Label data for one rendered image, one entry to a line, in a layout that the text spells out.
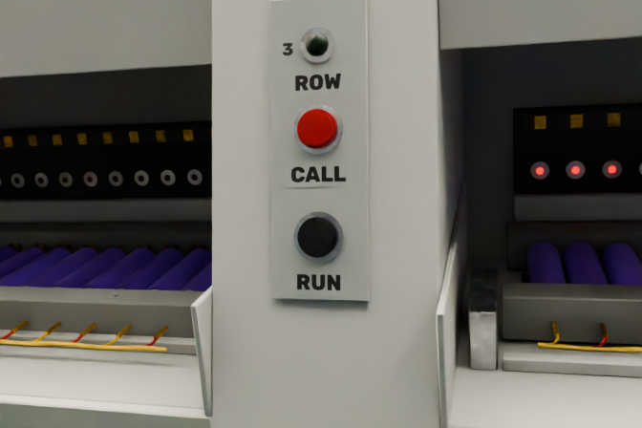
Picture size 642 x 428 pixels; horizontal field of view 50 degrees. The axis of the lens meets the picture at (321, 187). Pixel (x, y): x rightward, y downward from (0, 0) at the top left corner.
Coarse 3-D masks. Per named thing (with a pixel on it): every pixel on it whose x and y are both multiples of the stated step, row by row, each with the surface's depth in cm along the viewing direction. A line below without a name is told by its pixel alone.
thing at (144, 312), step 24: (0, 288) 38; (24, 288) 38; (48, 288) 38; (72, 288) 38; (0, 312) 37; (24, 312) 37; (48, 312) 36; (72, 312) 36; (96, 312) 35; (120, 312) 35; (144, 312) 35; (168, 312) 34; (120, 336) 34; (168, 336) 35; (192, 336) 34
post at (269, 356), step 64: (256, 0) 29; (384, 0) 27; (256, 64) 29; (384, 64) 27; (448, 64) 33; (256, 128) 28; (384, 128) 27; (448, 128) 33; (256, 192) 28; (384, 192) 27; (448, 192) 32; (256, 256) 28; (384, 256) 27; (256, 320) 28; (320, 320) 28; (384, 320) 27; (256, 384) 28; (320, 384) 27; (384, 384) 27
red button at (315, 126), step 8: (312, 112) 27; (320, 112) 27; (304, 120) 27; (312, 120) 27; (320, 120) 27; (328, 120) 27; (304, 128) 27; (312, 128) 27; (320, 128) 27; (328, 128) 27; (336, 128) 27; (304, 136) 27; (312, 136) 27; (320, 136) 27; (328, 136) 27; (304, 144) 27; (312, 144) 27; (320, 144) 27; (328, 144) 27
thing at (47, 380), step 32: (192, 320) 28; (0, 352) 36; (32, 352) 36; (64, 352) 35; (96, 352) 35; (128, 352) 35; (0, 384) 33; (32, 384) 32; (64, 384) 32; (96, 384) 32; (128, 384) 32; (160, 384) 32; (192, 384) 31; (0, 416) 31; (32, 416) 31; (64, 416) 30; (96, 416) 30; (128, 416) 30; (160, 416) 29; (192, 416) 29
